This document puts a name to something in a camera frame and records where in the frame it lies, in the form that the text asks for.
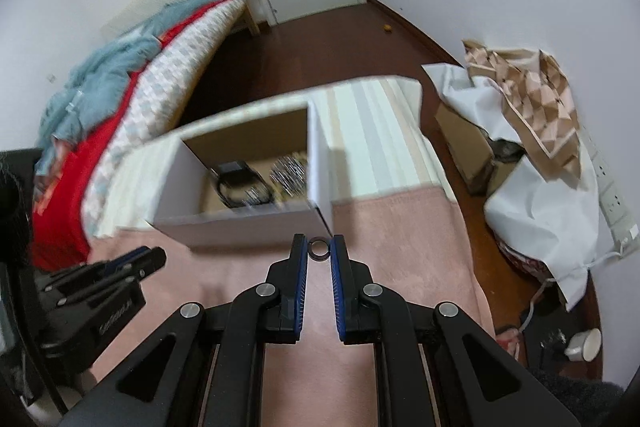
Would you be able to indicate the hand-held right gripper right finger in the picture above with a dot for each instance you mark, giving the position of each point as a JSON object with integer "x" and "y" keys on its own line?
{"x": 336, "y": 282}

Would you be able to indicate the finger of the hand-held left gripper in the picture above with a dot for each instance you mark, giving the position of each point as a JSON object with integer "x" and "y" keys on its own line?
{"x": 127, "y": 258}
{"x": 145, "y": 264}

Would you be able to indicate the bed with red blanket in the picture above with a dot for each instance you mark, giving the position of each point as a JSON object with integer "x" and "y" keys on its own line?
{"x": 65, "y": 187}

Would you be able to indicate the beige patterned cloth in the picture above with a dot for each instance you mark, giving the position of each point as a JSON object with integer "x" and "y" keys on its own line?
{"x": 530, "y": 102}

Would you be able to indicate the red and white bag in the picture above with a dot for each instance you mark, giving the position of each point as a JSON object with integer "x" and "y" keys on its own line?
{"x": 525, "y": 264}

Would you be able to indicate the black smartwatch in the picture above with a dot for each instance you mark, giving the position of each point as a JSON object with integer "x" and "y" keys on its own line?
{"x": 235, "y": 177}

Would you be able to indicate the white power strip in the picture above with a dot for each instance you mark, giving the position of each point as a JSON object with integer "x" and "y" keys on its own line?
{"x": 607, "y": 192}

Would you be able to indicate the white cardboard box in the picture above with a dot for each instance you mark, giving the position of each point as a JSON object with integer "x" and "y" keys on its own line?
{"x": 240, "y": 227}

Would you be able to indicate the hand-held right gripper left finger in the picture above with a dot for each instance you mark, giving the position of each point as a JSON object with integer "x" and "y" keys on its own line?
{"x": 300, "y": 282}

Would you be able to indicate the pink table cloth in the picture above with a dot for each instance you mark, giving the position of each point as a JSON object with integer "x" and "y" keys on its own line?
{"x": 410, "y": 267}

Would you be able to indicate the wooden bed frame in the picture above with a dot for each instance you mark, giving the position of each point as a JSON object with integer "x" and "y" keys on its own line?
{"x": 251, "y": 19}

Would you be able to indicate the white cup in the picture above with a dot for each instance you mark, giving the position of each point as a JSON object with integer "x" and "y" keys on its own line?
{"x": 586, "y": 344}

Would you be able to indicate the brown cardboard box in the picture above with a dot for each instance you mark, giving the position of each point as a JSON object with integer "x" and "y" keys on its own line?
{"x": 465, "y": 142}

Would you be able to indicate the teal blanket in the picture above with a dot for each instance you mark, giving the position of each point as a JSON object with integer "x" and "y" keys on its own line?
{"x": 110, "y": 57}

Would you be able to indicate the checkered bed sheet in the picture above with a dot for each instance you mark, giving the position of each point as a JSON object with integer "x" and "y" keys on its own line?
{"x": 170, "y": 67}

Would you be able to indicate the dark fuzzy clothing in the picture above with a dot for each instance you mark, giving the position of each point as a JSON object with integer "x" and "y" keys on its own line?
{"x": 575, "y": 402}

